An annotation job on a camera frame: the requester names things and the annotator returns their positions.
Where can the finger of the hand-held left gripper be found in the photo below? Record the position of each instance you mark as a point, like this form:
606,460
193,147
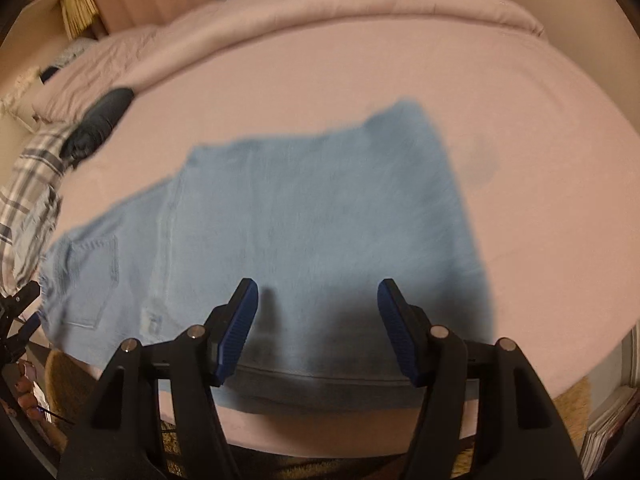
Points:
22,296
24,334

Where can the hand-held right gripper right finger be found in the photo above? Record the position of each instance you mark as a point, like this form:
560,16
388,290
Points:
400,332

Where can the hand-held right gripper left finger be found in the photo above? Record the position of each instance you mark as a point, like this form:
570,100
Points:
235,332

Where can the light blue denim pants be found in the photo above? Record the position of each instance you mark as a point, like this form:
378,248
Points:
300,220

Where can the crumpled light blue cloth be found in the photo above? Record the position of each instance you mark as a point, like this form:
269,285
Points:
32,235

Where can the woven straw rug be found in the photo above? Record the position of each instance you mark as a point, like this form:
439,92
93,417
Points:
67,385

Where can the plaid cloth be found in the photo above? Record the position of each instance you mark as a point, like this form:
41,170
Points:
30,175

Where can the dark grey folded cloth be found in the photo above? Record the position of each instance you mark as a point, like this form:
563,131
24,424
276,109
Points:
97,122

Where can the bed with pink sheet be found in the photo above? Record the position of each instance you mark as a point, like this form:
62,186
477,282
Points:
525,185

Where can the white plush toy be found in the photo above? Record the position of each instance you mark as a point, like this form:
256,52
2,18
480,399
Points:
20,87

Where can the stack of books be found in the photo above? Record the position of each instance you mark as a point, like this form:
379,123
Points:
607,427

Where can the pink pillow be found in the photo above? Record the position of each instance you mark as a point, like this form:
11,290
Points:
95,72

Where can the blue checked cloth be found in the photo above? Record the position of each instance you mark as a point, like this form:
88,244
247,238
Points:
75,51

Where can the yellow tassel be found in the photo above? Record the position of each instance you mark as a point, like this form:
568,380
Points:
79,7

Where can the pink duvet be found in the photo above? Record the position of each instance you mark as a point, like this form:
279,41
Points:
350,5

